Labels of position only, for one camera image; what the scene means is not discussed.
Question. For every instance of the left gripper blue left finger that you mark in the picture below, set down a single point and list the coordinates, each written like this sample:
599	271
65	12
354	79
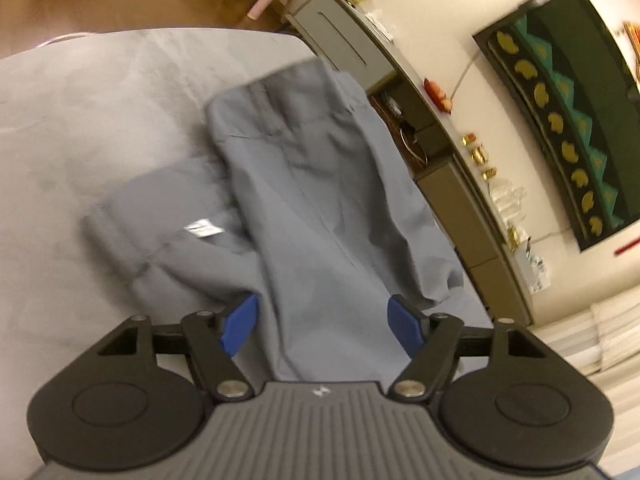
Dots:
213	339

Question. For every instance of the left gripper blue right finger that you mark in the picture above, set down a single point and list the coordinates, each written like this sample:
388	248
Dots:
431	343

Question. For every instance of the grey garment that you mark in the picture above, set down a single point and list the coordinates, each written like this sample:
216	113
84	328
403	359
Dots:
304	202

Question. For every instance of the long grey tv sideboard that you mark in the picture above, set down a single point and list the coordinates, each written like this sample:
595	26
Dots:
438	160

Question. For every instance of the clear glass cups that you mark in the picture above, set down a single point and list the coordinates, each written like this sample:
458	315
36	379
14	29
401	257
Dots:
508	199

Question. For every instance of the red fruit plate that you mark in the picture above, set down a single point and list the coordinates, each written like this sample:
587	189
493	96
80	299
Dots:
437	96

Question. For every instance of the grey bed sheet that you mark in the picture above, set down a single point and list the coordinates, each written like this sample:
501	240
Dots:
79	120

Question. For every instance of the black framed wall picture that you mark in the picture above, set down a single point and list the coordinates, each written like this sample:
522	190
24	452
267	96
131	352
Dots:
563	68

